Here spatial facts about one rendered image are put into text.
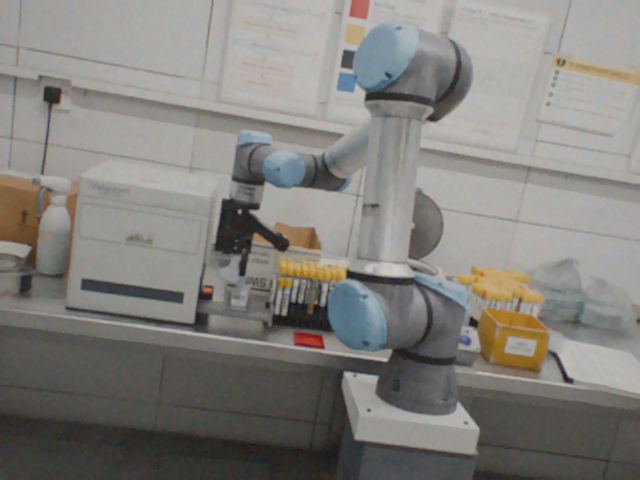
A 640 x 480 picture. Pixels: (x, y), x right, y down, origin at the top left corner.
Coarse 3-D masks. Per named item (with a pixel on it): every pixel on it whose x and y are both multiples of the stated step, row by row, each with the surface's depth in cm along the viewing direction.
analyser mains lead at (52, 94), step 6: (48, 90) 197; (54, 90) 198; (60, 90) 199; (48, 96) 198; (54, 96) 198; (60, 96) 199; (48, 102) 198; (54, 102) 198; (60, 102) 200; (48, 120) 199; (48, 126) 200; (48, 132) 200; (48, 138) 200; (42, 168) 201; (42, 174) 202
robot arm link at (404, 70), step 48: (384, 48) 109; (432, 48) 110; (384, 96) 110; (432, 96) 112; (384, 144) 111; (384, 192) 111; (384, 240) 111; (336, 288) 114; (384, 288) 110; (336, 336) 115; (384, 336) 110
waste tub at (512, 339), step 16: (480, 320) 173; (496, 320) 174; (512, 320) 175; (528, 320) 175; (480, 336) 171; (496, 336) 162; (512, 336) 162; (528, 336) 162; (544, 336) 162; (496, 352) 162; (512, 352) 163; (528, 352) 163; (544, 352) 163; (528, 368) 164
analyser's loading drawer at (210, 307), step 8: (200, 304) 156; (208, 304) 157; (216, 304) 158; (224, 304) 159; (248, 304) 155; (272, 304) 159; (200, 312) 154; (208, 312) 154; (216, 312) 154; (224, 312) 154; (232, 312) 155; (240, 312) 155; (248, 312) 156; (256, 312) 157; (264, 312) 158; (272, 312) 155; (256, 320) 155; (264, 320) 156
